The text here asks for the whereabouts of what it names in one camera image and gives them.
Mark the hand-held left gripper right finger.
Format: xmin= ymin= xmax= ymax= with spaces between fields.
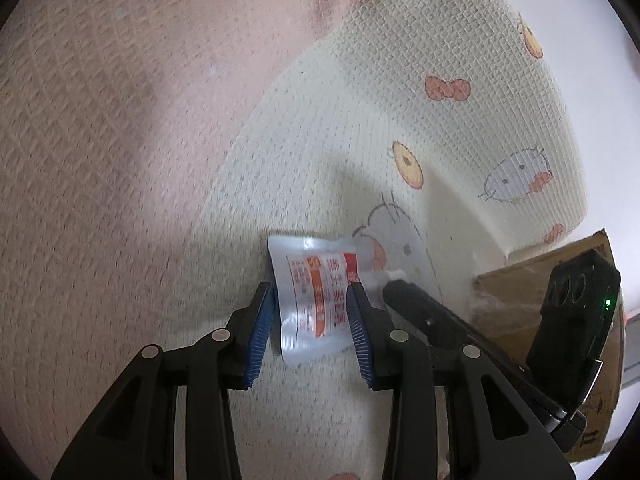
xmin=346 ymin=281 xmax=576 ymax=480

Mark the white and orange sachet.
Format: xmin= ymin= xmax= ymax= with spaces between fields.
xmin=267 ymin=234 xmax=408 ymax=366

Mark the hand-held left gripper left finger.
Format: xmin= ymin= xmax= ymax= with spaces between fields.
xmin=51 ymin=281 xmax=276 ymax=480

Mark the pink printed blanket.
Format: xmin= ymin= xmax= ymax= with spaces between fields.
xmin=0 ymin=0 xmax=481 ymax=480

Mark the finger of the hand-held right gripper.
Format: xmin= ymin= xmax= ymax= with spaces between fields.
xmin=382 ymin=280 xmax=533 ymax=386

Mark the cardboard box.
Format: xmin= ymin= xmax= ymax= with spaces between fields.
xmin=472 ymin=229 xmax=628 ymax=466

